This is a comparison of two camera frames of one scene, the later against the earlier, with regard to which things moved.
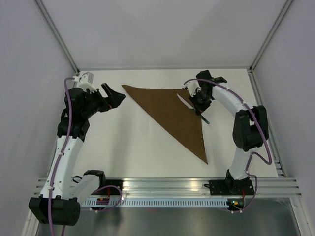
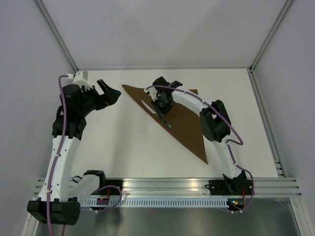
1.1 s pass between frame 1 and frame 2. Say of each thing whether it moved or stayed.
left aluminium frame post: stayed
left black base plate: stayed
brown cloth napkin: moved
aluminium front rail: stayed
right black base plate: stayed
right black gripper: moved
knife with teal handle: moved
